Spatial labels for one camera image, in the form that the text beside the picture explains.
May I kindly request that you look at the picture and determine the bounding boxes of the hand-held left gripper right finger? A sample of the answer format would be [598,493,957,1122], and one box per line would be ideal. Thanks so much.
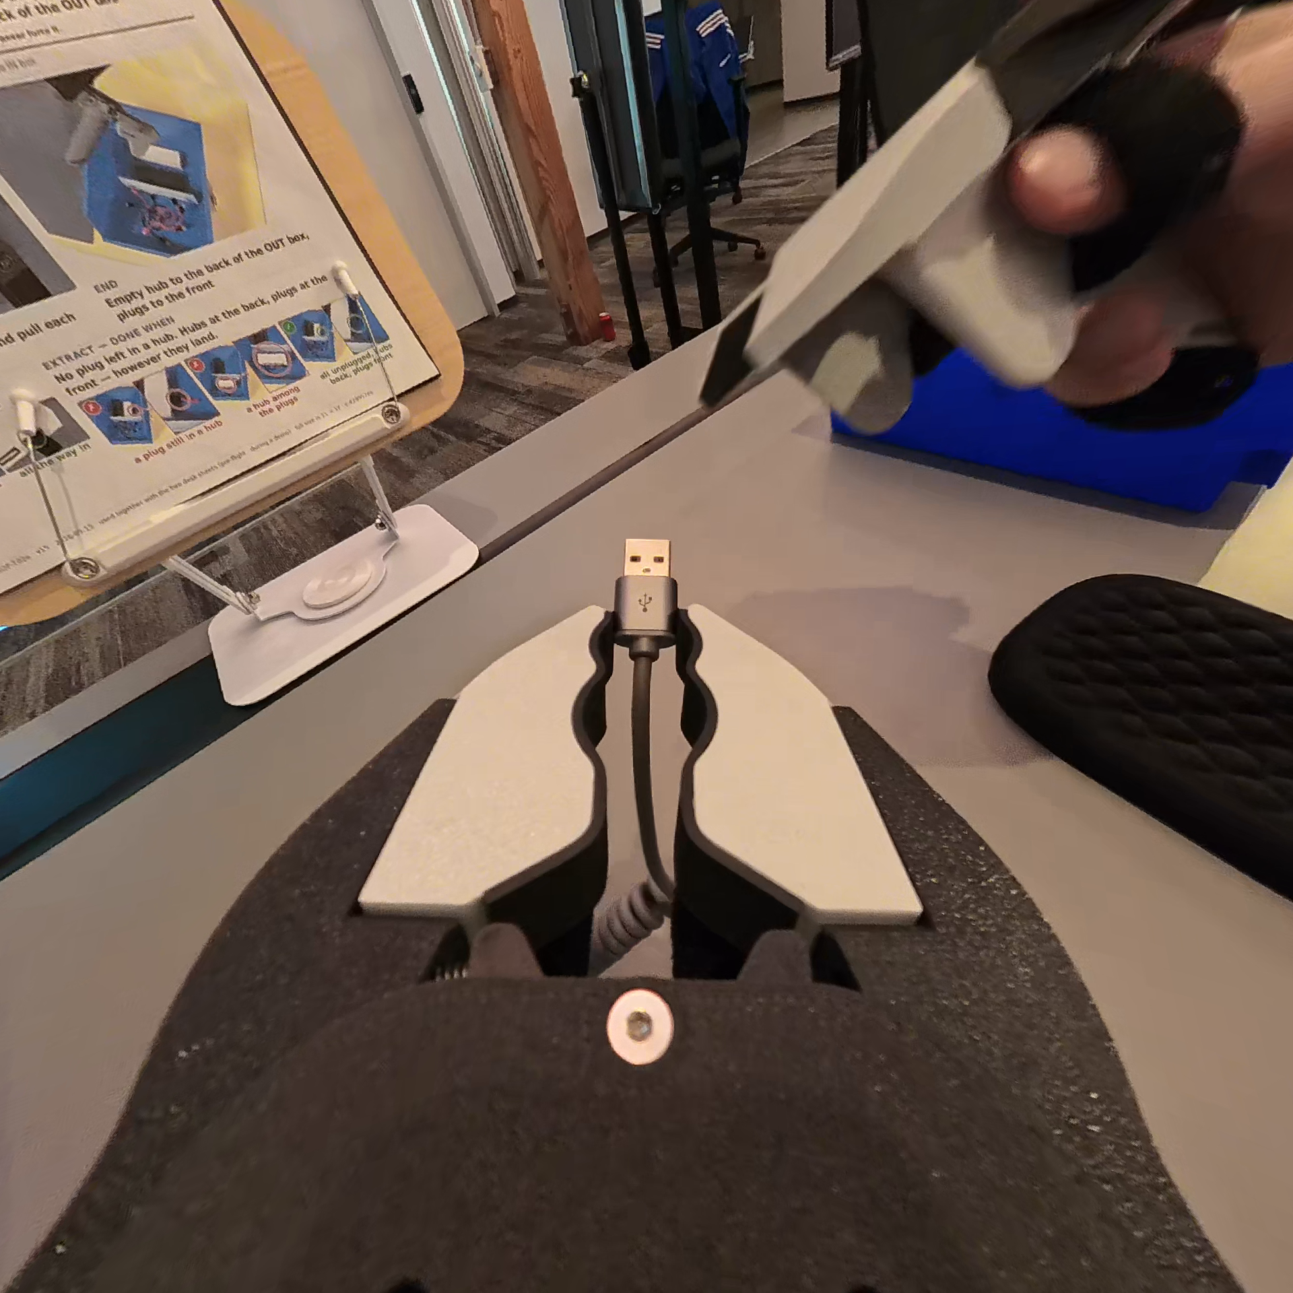
[671,604,925,928]

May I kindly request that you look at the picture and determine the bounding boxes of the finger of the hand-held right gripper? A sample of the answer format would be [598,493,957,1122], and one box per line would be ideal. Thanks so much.
[700,59,1015,408]
[808,303,915,436]

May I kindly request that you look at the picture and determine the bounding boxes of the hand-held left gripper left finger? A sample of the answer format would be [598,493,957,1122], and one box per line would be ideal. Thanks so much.
[358,604,612,921]

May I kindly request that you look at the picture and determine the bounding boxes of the grey USB cable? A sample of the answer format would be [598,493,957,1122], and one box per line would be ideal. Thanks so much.
[594,539,680,956]

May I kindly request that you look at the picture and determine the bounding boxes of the blue plastic bin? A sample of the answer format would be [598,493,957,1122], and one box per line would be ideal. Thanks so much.
[829,343,1293,514]

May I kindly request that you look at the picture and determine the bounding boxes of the grey desk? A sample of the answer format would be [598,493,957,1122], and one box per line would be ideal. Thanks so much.
[0,334,1293,1293]

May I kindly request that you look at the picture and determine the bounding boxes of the person's right hand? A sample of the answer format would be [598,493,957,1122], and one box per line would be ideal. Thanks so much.
[1009,5,1293,405]

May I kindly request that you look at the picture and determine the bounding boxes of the office chair with blue jacket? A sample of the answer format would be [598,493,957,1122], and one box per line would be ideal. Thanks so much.
[646,0,763,266]

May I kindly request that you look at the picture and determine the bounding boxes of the white stand with wooden board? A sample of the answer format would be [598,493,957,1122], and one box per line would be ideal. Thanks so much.
[0,0,480,708]

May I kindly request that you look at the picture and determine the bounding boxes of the black display stand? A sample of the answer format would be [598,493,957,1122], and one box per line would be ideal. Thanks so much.
[564,0,723,370]

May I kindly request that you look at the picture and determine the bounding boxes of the black wrist rest pad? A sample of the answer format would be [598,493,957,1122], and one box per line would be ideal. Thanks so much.
[988,574,1293,901]

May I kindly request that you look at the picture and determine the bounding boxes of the printed instruction sheet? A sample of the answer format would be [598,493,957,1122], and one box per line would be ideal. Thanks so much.
[0,0,441,597]

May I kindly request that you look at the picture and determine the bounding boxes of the wooden post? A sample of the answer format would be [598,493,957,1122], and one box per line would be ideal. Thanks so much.
[472,0,607,345]

